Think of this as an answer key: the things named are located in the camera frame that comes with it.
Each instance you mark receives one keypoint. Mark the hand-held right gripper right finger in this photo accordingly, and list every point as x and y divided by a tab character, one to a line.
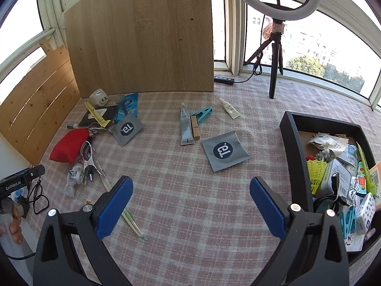
268	208

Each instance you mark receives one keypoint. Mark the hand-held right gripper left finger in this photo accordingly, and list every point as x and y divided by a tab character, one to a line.
114	205

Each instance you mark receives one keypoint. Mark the chopsticks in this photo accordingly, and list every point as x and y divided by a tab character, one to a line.
132	222

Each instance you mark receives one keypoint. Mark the clear plastic bag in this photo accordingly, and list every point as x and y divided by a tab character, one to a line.
74	175

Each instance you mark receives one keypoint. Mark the red fabric pouch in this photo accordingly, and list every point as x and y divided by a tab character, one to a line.
68	147

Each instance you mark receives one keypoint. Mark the black tray container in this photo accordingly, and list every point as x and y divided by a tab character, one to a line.
290	143

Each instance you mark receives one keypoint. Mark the grey square sachet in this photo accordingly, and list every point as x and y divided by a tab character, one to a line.
126	129
223	150

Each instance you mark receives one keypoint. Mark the small metal scissors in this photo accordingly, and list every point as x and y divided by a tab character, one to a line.
98	128

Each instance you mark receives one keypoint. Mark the yellow straw packet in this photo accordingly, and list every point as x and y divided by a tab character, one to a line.
95	113

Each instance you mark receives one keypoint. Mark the black card with white label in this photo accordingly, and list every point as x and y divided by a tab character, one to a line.
110	111

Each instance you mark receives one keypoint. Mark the small white tube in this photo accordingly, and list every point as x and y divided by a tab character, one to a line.
230	109

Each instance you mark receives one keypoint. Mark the grey squeeze tube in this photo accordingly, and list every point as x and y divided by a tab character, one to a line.
187	128

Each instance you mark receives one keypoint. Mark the wooden clothespin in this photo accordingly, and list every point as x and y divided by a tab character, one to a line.
196	129

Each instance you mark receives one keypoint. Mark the person's left hand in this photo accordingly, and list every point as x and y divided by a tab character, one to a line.
15	234

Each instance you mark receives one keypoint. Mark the white blue power strip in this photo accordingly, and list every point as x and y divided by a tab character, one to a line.
15	193

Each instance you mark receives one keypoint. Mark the black power adapter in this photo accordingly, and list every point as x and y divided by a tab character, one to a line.
23	208

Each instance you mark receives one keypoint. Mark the neon yellow plastic shuttlecock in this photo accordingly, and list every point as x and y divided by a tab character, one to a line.
316	175

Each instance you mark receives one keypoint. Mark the white barcode package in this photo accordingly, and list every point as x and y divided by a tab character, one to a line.
342	175

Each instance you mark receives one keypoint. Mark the pine wood plank panel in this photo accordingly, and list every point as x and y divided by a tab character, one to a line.
38	101

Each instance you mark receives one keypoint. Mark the white wrinkled plastic packet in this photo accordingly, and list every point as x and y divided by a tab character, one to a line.
327	141

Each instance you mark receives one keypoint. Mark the white packet with red print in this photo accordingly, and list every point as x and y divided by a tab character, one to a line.
354	242

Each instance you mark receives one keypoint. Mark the white dotted tissue pack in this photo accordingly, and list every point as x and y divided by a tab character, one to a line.
366	213

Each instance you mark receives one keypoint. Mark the blue wipe packet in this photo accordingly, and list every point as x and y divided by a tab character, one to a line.
131	104

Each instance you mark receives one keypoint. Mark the white marker tube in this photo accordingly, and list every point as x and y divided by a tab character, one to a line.
370	234

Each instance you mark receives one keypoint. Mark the long green packet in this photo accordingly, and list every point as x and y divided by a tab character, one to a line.
364	163

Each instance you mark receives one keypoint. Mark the grey plastic spoon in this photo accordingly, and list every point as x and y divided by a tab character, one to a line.
120	98

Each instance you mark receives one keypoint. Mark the white charger plug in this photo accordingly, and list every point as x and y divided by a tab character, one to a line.
97	96

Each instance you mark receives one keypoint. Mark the orange tissue pack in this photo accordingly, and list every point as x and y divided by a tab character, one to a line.
375	181

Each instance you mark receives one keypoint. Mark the black tripod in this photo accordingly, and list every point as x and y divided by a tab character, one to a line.
273	74

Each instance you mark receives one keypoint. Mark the light wooden board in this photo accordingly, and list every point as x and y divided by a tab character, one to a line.
140	35

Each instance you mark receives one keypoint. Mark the white window frame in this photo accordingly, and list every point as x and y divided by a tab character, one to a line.
235	35

